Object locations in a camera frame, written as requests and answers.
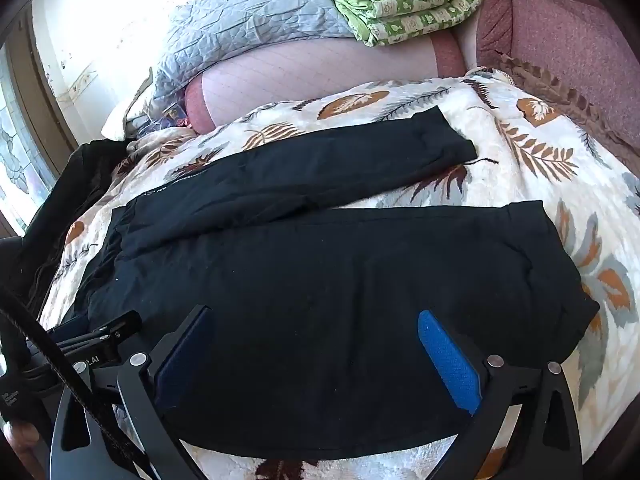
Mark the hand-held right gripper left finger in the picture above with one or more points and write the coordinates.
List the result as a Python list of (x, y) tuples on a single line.
[(182, 360)]

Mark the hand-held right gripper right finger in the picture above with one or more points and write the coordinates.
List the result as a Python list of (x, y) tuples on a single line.
[(450, 362)]

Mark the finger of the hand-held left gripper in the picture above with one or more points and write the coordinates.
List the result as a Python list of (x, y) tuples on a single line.
[(107, 332)]

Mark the black pants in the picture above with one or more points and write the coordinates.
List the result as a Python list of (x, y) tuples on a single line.
[(310, 280)]

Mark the person's left hand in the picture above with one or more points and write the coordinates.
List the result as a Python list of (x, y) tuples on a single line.
[(24, 436)]

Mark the dark cloth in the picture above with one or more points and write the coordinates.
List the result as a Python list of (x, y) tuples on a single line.
[(70, 180)]

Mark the patterned glass window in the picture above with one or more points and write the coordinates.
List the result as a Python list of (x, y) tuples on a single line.
[(20, 145)]

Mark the white pillow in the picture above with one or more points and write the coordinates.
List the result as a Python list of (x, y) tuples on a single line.
[(120, 122)]

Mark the leaf printed plush blanket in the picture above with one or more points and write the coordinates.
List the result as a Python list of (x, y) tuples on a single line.
[(530, 160)]

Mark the colourful printed cloth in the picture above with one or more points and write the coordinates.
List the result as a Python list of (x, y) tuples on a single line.
[(172, 112)]

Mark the grey quilted blanket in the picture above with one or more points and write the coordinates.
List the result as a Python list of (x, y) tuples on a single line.
[(240, 25)]

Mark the pink maroon sofa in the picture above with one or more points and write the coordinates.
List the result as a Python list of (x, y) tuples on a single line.
[(560, 25)]

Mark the green patterned cloth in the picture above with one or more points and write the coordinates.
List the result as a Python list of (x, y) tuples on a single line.
[(415, 2)]

